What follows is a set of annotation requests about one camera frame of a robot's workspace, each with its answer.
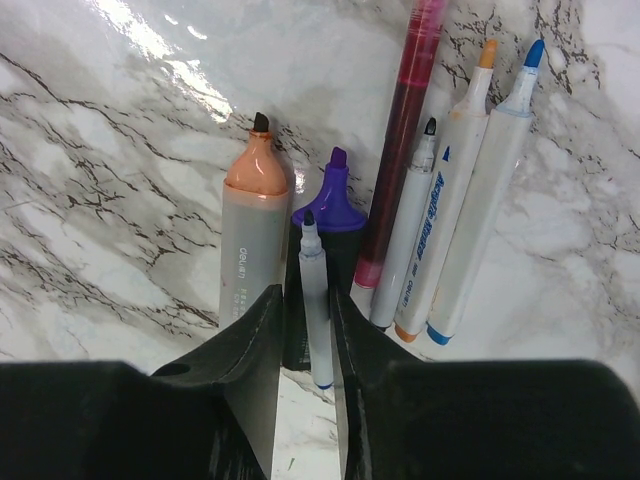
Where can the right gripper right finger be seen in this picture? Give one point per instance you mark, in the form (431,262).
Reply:
(374,405)

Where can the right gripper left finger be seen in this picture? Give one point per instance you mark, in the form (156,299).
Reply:
(239,370)

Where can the blue capped marker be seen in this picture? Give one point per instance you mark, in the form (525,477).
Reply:
(314,282)

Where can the orange capped highlighter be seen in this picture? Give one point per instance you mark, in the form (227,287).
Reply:
(254,210)

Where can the purple highlighter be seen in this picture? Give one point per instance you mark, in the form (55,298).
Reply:
(341,227)

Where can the red white marker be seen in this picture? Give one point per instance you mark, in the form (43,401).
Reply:
(455,159)

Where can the red pen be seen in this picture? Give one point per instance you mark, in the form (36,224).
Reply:
(417,61)

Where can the black capped marker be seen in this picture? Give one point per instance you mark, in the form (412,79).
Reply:
(410,210)

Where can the blue tipped acrylic marker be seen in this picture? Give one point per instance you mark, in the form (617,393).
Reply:
(508,126)

